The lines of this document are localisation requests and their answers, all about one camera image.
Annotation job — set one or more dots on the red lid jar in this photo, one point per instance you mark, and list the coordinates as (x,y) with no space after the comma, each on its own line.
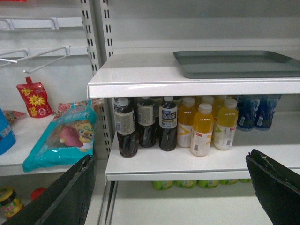
(36,193)

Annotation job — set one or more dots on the blue drink bottle left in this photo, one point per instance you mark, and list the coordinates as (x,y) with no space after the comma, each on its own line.
(247,109)

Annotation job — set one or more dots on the blue package at left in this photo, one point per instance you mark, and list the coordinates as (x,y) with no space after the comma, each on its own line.
(7,136)

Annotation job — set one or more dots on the white left side shelf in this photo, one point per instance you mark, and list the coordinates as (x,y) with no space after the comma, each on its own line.
(27,132)

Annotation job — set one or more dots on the blue drink bottle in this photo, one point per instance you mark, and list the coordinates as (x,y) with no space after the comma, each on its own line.
(266,110)
(247,109)

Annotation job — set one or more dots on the white lower shelf board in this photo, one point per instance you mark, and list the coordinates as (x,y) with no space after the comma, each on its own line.
(281,142)

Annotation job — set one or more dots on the white shelf board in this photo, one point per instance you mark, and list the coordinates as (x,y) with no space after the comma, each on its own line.
(281,142)
(158,74)

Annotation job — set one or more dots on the red spout pouch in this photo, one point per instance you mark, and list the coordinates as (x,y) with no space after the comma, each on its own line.
(35,98)

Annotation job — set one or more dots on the yellow label sauce jar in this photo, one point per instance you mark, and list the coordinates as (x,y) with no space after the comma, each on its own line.
(10,203)

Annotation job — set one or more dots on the white slotted shelf upright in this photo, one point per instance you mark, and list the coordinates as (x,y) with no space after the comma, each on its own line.
(103,141)

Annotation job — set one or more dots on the teal snack bag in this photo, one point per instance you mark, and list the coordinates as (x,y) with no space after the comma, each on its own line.
(68,137)

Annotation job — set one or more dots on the white upper shelf board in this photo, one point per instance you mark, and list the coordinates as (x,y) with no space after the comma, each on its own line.
(158,74)

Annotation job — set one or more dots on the dark tea bottle front left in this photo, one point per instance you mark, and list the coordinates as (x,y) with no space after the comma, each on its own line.
(126,129)

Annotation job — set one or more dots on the blue drink bottle right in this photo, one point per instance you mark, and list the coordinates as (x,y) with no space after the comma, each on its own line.
(266,110)

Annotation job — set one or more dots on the dark tea bottle middle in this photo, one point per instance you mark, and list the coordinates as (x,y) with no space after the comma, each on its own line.
(146,122)

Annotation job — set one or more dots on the orange juice bottle left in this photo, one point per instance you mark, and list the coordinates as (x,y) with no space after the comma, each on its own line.
(186,115)

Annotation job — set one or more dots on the grey silver serving tray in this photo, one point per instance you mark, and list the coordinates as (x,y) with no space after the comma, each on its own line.
(236,64)

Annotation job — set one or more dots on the orange juice bottle front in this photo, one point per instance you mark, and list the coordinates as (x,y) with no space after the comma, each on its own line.
(202,130)

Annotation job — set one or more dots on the orange juice bottle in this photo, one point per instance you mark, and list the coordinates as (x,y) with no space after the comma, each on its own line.
(186,115)
(202,130)

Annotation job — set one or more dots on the yellow juice bottle right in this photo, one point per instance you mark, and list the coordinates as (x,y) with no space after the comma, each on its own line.
(226,124)

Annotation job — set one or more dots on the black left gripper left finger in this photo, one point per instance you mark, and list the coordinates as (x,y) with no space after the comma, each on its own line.
(66,201)

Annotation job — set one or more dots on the white peg hook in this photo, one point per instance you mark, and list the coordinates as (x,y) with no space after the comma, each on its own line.
(48,59)

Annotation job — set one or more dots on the dark tea bottle labelled right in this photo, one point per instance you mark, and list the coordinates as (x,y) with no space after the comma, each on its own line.
(168,124)

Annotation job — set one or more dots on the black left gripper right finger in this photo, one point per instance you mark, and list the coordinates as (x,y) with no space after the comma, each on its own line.
(277,188)

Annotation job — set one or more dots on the green drink bottle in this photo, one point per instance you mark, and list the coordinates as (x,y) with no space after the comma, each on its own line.
(187,184)
(162,185)

